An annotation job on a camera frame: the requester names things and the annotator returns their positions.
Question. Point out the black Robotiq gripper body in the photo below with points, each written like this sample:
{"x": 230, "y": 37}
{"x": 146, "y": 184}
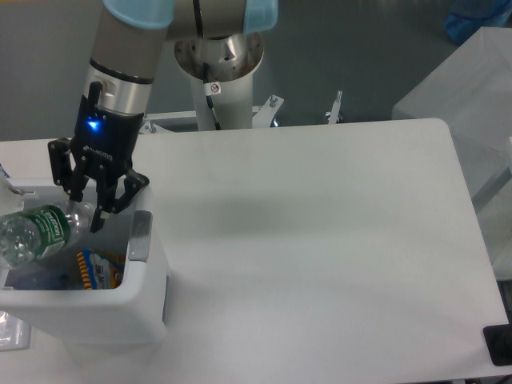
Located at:
{"x": 103, "y": 138}

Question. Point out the clear bottle green label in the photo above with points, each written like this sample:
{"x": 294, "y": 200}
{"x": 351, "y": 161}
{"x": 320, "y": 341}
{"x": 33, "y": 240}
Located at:
{"x": 31, "y": 234}

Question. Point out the blue orange snack bag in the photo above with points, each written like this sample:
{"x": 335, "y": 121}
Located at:
{"x": 100, "y": 270}

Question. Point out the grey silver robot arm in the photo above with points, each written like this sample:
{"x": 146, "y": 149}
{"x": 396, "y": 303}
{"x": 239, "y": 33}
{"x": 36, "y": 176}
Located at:
{"x": 125, "y": 57}

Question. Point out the white plastic trash can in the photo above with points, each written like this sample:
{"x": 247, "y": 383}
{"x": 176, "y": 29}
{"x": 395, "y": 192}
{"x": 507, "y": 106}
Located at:
{"x": 49, "y": 294}

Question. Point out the clear plastic sheet under can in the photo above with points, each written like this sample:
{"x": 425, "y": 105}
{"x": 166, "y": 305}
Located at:
{"x": 15, "y": 333}

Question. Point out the translucent plastic box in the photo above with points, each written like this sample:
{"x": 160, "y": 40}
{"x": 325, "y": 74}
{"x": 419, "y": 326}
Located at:
{"x": 471, "y": 92}

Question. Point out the blue object top right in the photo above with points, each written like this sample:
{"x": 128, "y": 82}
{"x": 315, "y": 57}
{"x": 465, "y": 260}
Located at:
{"x": 465, "y": 18}

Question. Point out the black device at table edge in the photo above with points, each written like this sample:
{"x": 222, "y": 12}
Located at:
{"x": 498, "y": 341}

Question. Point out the white pedestal base bracket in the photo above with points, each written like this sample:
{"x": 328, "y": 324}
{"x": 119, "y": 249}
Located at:
{"x": 263, "y": 116}

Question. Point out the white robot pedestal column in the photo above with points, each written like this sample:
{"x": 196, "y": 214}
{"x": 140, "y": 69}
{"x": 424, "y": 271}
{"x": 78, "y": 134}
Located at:
{"x": 220, "y": 71}

